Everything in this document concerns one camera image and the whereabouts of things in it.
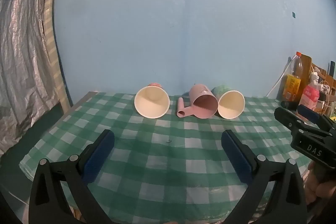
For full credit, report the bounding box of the green checkered tablecloth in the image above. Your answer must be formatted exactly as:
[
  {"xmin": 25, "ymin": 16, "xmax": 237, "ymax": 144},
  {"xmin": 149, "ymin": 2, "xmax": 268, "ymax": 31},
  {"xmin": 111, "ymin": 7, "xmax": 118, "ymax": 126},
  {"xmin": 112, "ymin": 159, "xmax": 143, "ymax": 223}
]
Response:
[{"xmin": 19, "ymin": 92, "xmax": 319, "ymax": 224}]

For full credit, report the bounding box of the wooden rack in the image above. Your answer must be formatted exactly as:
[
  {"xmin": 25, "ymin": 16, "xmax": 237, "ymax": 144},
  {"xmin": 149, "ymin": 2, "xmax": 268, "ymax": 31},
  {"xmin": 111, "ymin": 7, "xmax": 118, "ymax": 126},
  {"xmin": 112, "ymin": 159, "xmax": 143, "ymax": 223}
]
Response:
[{"xmin": 300, "ymin": 54, "xmax": 330, "ymax": 83}]

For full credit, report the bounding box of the paper cup with pink print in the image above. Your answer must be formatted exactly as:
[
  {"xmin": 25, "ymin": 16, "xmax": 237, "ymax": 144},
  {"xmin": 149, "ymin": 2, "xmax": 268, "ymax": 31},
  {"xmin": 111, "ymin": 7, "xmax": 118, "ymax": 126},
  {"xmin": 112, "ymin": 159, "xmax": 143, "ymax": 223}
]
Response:
[{"xmin": 134, "ymin": 83, "xmax": 170, "ymax": 119}]

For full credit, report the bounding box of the paper cup with green print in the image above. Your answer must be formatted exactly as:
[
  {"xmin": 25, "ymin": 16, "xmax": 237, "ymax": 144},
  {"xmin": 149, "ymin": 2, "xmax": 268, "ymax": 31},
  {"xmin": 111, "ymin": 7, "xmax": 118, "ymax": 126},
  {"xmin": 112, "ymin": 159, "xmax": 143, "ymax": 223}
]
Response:
[{"xmin": 211, "ymin": 85, "xmax": 245, "ymax": 119}]

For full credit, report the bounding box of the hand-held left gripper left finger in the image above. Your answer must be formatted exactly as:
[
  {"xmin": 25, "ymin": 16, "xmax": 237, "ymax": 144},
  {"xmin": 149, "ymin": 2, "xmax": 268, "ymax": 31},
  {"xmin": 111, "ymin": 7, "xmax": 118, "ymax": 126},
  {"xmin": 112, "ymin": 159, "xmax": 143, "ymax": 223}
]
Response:
[{"xmin": 28, "ymin": 130, "xmax": 115, "ymax": 224}]

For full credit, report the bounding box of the silver curtain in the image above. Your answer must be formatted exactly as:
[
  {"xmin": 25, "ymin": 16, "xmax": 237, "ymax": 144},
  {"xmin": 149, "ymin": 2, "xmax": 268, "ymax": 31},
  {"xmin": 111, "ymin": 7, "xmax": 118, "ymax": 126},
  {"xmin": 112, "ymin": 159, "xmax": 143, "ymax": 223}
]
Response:
[{"xmin": 0, "ymin": 0, "xmax": 61, "ymax": 159}]

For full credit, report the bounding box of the striped curtain edge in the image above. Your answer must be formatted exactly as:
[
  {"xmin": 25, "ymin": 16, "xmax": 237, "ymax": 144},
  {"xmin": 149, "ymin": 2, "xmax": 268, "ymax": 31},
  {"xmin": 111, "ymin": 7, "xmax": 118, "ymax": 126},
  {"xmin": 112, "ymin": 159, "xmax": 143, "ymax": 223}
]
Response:
[{"xmin": 43, "ymin": 0, "xmax": 71, "ymax": 111}]

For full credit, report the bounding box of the white cable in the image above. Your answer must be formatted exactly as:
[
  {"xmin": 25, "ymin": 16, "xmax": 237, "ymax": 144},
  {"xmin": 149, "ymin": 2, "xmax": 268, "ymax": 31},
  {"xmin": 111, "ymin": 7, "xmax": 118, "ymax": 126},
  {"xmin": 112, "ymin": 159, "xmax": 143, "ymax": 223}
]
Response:
[{"xmin": 266, "ymin": 56, "xmax": 292, "ymax": 98}]

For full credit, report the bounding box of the orange drink bottle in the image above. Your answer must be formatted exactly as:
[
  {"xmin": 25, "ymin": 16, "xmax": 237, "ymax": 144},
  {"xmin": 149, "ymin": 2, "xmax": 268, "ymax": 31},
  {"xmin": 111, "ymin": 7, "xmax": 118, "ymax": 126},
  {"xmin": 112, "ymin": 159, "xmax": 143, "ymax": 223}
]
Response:
[{"xmin": 282, "ymin": 51, "xmax": 305, "ymax": 103}]

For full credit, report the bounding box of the pink plastic mug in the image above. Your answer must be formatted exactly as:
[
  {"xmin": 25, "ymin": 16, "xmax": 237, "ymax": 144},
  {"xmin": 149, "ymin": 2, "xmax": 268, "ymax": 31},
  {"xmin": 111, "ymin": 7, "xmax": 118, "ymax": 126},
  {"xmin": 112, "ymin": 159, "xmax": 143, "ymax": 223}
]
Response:
[{"xmin": 177, "ymin": 84, "xmax": 218, "ymax": 119}]

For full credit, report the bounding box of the white charger with cables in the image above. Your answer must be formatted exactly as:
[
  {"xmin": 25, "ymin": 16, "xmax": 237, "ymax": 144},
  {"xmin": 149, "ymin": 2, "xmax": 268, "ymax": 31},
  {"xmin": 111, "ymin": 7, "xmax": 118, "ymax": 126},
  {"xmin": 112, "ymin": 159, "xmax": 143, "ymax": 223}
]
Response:
[{"xmin": 311, "ymin": 71, "xmax": 334, "ymax": 113}]

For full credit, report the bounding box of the person's right hand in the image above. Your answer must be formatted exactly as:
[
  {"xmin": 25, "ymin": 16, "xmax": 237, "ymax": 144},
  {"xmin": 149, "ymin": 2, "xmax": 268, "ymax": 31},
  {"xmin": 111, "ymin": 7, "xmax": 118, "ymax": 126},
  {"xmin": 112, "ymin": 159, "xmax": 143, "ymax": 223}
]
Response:
[{"xmin": 304, "ymin": 160, "xmax": 336, "ymax": 207}]

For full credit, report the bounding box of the pink drink bottle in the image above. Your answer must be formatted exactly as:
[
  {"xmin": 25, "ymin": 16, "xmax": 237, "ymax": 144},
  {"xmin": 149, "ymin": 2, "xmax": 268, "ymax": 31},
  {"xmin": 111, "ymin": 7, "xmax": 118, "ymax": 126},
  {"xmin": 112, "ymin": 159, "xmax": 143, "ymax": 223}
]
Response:
[{"xmin": 299, "ymin": 73, "xmax": 321, "ymax": 110}]

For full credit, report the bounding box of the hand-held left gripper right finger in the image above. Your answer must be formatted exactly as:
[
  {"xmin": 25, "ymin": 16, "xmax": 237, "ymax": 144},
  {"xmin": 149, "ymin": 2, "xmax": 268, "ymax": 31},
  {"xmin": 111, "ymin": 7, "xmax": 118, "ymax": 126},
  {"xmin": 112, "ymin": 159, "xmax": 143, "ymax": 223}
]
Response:
[{"xmin": 221, "ymin": 130, "xmax": 307, "ymax": 224}]

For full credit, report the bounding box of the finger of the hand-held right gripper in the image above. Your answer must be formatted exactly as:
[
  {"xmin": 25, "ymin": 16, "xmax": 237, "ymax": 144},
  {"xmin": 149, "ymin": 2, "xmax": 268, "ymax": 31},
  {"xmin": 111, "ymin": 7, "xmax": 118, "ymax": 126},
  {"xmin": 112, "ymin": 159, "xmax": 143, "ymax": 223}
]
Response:
[
  {"xmin": 274, "ymin": 107, "xmax": 333, "ymax": 138},
  {"xmin": 297, "ymin": 105, "xmax": 336, "ymax": 133}
]

